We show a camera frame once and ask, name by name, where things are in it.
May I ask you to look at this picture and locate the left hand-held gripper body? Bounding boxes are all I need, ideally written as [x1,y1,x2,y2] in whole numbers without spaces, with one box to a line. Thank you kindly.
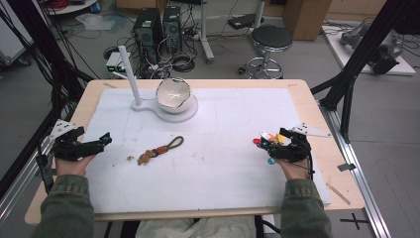
[49,118,87,163]

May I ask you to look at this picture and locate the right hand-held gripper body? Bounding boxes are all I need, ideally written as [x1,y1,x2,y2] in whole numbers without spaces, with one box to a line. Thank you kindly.
[267,122,332,163]

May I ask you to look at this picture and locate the bunch of colourful key tags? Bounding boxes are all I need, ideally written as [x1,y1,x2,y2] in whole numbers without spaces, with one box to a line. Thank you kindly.
[253,131,286,166]

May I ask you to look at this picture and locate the brown leather keychain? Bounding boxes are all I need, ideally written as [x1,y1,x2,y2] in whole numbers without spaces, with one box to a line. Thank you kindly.
[137,135,185,167]

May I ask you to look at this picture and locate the white stand with pole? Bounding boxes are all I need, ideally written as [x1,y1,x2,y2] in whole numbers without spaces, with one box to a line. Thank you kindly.
[111,45,199,124]

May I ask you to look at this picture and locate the person's left hand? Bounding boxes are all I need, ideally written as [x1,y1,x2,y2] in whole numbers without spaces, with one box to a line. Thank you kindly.
[53,153,97,178]

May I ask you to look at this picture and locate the person's right hand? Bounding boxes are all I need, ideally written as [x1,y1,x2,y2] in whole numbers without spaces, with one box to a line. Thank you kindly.
[273,157,313,181]

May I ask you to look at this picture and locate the grey tape piece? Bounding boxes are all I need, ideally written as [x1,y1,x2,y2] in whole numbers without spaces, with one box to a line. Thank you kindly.
[337,163,357,173]

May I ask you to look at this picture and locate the thin wooden stick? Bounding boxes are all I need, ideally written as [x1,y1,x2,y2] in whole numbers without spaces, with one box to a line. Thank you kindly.
[326,182,352,206]

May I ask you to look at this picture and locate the white table mat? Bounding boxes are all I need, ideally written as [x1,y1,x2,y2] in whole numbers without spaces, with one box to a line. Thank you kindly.
[83,87,332,214]

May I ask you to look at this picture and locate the white power supply box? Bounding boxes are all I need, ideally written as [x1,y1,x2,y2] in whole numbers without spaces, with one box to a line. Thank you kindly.
[105,52,132,75]

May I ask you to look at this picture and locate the white ceramic bowl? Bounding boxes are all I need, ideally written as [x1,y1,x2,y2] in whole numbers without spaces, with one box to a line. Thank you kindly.
[155,77,192,115]

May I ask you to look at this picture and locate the white floor platform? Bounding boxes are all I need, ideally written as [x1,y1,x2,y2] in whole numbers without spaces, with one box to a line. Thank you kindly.
[321,24,417,76]

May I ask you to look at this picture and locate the black round stool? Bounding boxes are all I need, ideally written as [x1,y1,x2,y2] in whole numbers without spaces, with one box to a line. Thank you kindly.
[238,25,294,79]

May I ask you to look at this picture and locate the person's lap pale trousers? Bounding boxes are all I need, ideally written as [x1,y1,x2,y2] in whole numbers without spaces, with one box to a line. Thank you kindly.
[135,216,257,238]

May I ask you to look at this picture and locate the cardboard box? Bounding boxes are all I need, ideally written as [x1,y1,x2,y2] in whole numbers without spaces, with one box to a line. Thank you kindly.
[282,0,333,42]

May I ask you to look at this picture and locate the large black computer tower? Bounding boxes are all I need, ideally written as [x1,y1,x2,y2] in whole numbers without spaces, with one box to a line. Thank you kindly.
[133,7,164,63]

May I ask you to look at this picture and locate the white cabinet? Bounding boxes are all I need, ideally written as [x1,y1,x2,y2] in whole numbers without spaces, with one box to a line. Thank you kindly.
[0,13,35,65]

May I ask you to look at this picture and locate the flat black device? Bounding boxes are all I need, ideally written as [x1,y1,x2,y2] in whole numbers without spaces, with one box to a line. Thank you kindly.
[227,13,265,30]

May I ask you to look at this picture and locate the clear plastic sheet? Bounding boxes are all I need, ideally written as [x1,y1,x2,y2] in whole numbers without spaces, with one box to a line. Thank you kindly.
[75,13,117,32]

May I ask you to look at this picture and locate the white desk leg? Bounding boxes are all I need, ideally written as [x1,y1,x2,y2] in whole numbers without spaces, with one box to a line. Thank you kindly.
[199,0,216,64]
[253,0,266,30]

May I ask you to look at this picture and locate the grey robot equipment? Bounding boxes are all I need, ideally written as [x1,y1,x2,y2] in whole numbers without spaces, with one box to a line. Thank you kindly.
[340,22,404,75]

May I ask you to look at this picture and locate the small black computer tower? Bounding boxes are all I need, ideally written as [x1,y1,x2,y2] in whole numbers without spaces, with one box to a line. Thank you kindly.
[161,5,183,54]

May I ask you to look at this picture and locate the round white table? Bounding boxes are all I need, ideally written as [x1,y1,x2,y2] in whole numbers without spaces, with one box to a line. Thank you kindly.
[43,0,100,16]

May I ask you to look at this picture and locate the right hand-held gripper black cable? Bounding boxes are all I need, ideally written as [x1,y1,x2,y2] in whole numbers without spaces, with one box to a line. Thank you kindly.
[305,138,315,181]

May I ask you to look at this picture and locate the hand-held gripper black cable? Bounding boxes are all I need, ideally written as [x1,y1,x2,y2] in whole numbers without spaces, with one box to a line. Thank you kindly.
[305,138,315,181]
[35,145,55,194]

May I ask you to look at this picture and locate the left hand-held gripper black cable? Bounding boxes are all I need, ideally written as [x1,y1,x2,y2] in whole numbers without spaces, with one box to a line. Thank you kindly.
[35,145,55,194]

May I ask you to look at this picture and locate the aluminium rail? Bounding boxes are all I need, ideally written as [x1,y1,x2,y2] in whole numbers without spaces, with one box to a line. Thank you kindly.
[318,100,392,238]
[0,132,63,227]

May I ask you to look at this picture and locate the black metal frame stand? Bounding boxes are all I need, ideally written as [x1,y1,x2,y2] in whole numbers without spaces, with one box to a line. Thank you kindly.
[0,0,95,199]
[310,0,414,144]

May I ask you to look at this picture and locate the coil of black cables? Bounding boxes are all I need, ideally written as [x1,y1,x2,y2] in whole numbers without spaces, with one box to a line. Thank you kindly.
[169,53,196,73]

